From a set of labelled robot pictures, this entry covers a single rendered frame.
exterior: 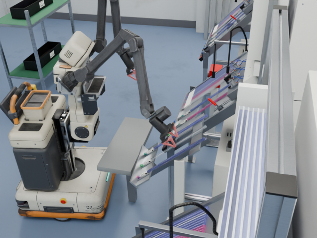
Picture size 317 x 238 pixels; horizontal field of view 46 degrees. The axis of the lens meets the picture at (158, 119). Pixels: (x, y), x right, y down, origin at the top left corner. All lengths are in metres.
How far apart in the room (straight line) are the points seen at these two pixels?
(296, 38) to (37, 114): 1.70
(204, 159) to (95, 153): 1.01
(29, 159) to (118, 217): 0.82
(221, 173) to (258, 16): 1.08
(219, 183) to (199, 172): 0.77
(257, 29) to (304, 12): 0.22
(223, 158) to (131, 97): 2.08
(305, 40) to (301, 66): 0.14
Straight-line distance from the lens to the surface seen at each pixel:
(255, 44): 2.00
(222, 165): 2.48
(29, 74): 4.41
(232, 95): 2.21
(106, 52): 2.14
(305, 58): 2.05
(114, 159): 2.56
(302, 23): 1.98
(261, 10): 1.94
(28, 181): 2.87
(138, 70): 2.06
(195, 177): 3.28
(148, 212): 3.01
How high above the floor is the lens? 2.26
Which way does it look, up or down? 35 degrees down
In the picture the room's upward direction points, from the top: 2 degrees counter-clockwise
